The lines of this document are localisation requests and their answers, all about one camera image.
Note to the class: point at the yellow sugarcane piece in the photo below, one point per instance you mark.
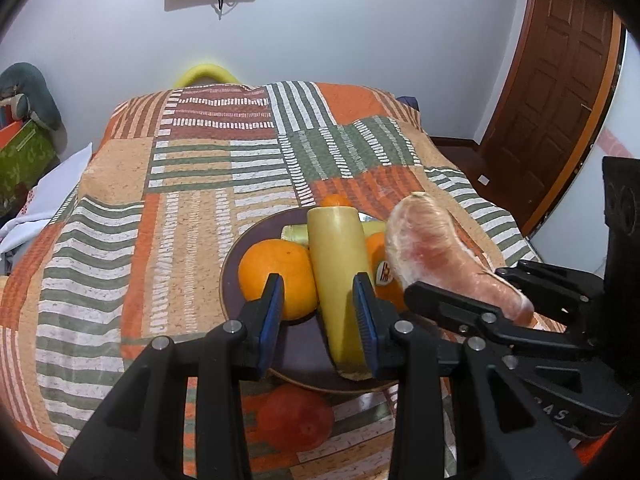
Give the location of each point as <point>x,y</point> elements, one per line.
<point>337,248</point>

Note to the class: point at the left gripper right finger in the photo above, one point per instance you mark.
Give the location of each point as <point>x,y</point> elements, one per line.
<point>500,431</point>

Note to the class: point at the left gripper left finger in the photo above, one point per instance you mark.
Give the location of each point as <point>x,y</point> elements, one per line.
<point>137,432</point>

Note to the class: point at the green sugarcane piece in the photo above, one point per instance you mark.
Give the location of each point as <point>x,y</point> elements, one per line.
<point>298,233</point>

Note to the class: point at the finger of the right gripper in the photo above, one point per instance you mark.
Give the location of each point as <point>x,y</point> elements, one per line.
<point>449,310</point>
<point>545,283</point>

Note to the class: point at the green cardboard box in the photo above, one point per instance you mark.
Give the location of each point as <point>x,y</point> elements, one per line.
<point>26,154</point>

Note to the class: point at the grey plush toy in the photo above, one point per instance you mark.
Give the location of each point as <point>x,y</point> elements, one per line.
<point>24,89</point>

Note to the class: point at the striped patchwork bedspread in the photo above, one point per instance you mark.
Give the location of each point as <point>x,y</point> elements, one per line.
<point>137,247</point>

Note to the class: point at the purple round plate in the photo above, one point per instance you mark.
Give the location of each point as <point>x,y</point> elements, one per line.
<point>302,355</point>

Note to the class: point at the red tomato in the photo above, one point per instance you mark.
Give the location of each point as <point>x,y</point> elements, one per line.
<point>293,419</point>

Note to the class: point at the small mandarin orange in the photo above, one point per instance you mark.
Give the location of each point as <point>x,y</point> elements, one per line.
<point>335,200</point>

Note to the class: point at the brown wooden door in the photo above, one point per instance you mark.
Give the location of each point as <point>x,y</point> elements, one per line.
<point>554,98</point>

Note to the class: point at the white folded cloth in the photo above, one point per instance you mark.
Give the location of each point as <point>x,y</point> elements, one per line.
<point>44,201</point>

